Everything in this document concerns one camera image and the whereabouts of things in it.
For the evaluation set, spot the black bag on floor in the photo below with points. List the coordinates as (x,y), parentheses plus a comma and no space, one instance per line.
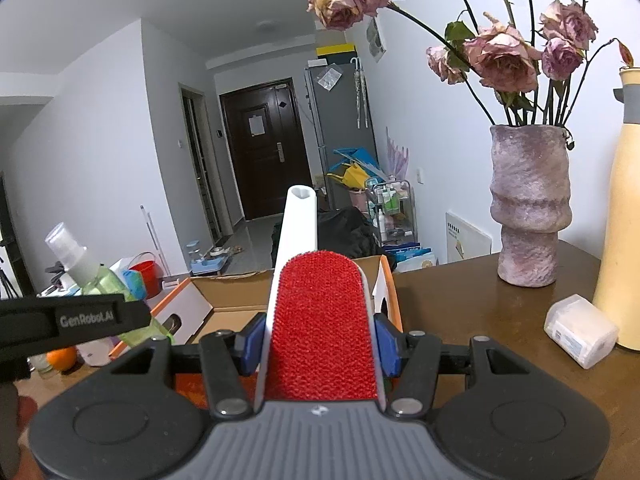
(345,235)

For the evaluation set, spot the red bucket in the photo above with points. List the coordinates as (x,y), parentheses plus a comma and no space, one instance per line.
(145,277)

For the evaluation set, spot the yellow bag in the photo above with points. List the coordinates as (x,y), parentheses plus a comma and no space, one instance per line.
(350,177)

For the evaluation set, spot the grey refrigerator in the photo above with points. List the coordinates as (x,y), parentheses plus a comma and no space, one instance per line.
(340,130)

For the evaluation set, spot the hanging folded umbrellas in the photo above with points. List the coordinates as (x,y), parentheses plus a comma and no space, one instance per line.
(360,92)

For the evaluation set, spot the interior side door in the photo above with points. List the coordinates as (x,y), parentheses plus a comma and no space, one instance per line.
(200,170)

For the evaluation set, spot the red cardboard box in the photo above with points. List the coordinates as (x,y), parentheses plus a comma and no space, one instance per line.
(235,295)

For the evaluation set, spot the dark brown entrance door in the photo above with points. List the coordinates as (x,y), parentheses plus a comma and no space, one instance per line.
(265,160)

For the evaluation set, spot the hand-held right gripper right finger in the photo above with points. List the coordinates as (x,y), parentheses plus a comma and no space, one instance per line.
(387,347)

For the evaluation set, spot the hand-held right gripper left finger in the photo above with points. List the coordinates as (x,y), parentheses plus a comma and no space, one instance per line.
(250,345)

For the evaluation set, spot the green spray bottle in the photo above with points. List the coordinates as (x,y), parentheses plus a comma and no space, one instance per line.
(100,282)

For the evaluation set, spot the yellow and black box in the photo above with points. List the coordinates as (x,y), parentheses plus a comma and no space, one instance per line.
(337,50)

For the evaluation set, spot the red and white lint brush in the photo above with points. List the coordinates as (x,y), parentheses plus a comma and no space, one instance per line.
(320,335)

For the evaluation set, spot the blue pet feeder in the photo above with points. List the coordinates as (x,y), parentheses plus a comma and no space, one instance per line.
(207,262)

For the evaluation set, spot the wall electric panel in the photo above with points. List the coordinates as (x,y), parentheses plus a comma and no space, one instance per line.
(376,37)

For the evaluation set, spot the white flat board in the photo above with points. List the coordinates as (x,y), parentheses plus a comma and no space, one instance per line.
(467,240)

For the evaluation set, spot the small white plastic box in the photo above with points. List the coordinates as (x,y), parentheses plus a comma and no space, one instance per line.
(580,330)

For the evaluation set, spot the yellow thermos jug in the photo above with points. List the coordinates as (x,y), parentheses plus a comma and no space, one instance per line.
(622,235)

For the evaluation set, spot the blue tissue box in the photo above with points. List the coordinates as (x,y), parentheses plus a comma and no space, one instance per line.
(135,282)

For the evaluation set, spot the pink textured vase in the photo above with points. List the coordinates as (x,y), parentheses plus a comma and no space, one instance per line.
(530,200)

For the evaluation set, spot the clear plastic bag on refrigerator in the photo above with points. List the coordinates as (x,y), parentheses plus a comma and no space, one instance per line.
(330,78)

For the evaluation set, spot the white pole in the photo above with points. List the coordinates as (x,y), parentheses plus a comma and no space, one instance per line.
(152,235)

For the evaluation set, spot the orange fruit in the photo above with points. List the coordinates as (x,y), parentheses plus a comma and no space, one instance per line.
(62,359)

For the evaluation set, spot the bunch of dried pink roses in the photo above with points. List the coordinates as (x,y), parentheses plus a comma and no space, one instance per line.
(505,57)

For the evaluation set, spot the blue packets on floor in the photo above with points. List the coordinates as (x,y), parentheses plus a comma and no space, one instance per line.
(415,255)

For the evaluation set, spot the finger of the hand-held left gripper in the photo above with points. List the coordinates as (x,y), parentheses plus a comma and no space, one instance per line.
(75,320)

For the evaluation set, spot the white and purple tissue pack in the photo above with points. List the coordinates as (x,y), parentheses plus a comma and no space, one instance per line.
(97,352)

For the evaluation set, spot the trolley with bottles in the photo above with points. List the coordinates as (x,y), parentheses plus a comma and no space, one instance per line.
(392,210)

